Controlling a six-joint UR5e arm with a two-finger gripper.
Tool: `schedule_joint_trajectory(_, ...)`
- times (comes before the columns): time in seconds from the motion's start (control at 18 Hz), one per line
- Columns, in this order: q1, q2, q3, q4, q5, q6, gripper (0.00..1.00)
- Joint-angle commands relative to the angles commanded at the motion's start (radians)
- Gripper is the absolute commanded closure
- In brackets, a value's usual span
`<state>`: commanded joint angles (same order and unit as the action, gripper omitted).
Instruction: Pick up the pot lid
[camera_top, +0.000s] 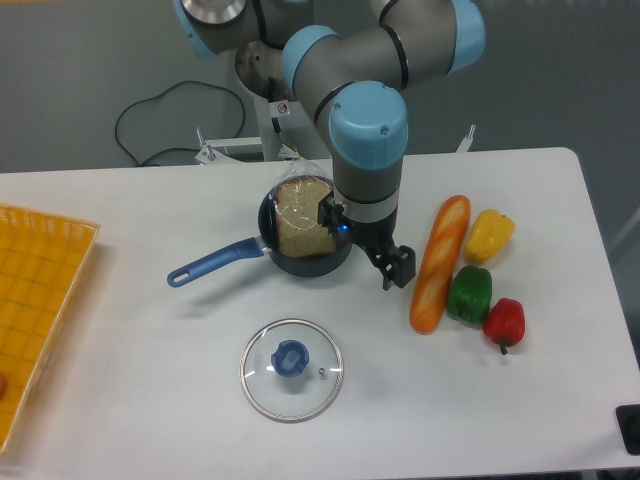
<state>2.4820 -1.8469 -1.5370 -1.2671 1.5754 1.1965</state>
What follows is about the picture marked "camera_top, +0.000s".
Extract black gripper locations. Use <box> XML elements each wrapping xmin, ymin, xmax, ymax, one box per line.
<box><xmin>337</xmin><ymin>201</ymin><xmax>416</xmax><ymax>291</ymax></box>

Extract green bell pepper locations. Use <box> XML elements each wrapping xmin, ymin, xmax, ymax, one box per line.
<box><xmin>446</xmin><ymin>265</ymin><xmax>493</xmax><ymax>324</ymax></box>

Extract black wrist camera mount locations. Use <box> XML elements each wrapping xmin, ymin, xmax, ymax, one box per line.
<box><xmin>318</xmin><ymin>191</ymin><xmax>349</xmax><ymax>236</ymax></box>

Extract red bell pepper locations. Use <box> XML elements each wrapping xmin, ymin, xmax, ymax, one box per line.
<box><xmin>482</xmin><ymin>298</ymin><xmax>526</xmax><ymax>355</ymax></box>

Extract glass pot lid blue knob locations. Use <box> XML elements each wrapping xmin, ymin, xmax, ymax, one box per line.
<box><xmin>239</xmin><ymin>318</ymin><xmax>346</xmax><ymax>424</ymax></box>

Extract black cable on floor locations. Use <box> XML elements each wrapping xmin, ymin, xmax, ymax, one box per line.
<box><xmin>114</xmin><ymin>80</ymin><xmax>247</xmax><ymax>167</ymax></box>

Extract yellow woven basket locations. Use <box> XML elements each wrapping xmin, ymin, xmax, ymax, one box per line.
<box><xmin>1</xmin><ymin>204</ymin><xmax>100</xmax><ymax>452</ymax></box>

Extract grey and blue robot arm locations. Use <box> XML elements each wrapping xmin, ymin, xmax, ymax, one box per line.
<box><xmin>174</xmin><ymin>1</ymin><xmax>486</xmax><ymax>288</ymax></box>

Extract bagged bread slice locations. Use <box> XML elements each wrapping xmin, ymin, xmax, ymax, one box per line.
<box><xmin>273</xmin><ymin>145</ymin><xmax>337</xmax><ymax>259</ymax></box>

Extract blue saucepan with handle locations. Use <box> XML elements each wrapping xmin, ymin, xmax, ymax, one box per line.
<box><xmin>167</xmin><ymin>186</ymin><xmax>351</xmax><ymax>288</ymax></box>

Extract orange baguette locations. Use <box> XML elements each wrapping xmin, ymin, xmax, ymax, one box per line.
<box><xmin>409</xmin><ymin>195</ymin><xmax>471</xmax><ymax>334</ymax></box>

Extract black device at table edge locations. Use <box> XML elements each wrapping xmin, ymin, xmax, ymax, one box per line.
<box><xmin>615</xmin><ymin>404</ymin><xmax>640</xmax><ymax>456</ymax></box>

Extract yellow bell pepper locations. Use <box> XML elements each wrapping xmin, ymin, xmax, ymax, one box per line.
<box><xmin>463</xmin><ymin>209</ymin><xmax>515</xmax><ymax>265</ymax></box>

